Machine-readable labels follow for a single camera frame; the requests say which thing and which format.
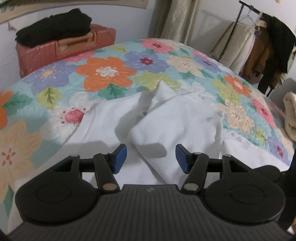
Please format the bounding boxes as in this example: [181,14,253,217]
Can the white garment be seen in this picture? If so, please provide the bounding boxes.
[6,81,292,232]

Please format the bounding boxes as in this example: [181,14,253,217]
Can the floral quilt bedspread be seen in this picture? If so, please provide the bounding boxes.
[0,38,296,209]

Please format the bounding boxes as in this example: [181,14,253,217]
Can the cream blanket pile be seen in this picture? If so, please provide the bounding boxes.
[283,92,296,142]

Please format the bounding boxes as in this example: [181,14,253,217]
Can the hanging beige garment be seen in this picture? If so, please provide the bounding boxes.
[210,22,255,74]

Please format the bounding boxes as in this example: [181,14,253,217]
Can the hanging brown garment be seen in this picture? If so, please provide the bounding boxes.
[241,21,273,83]

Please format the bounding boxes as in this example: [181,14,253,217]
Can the red suitcase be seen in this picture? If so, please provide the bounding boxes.
[16,24,116,78]

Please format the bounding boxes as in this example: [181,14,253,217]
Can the beige curtain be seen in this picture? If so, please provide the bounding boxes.
[148,0,201,45]

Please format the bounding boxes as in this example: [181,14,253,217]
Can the black folded clothing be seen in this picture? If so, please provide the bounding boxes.
[15,9,92,48]

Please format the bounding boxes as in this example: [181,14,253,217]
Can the hanging black jacket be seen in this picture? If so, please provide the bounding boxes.
[257,14,295,94]

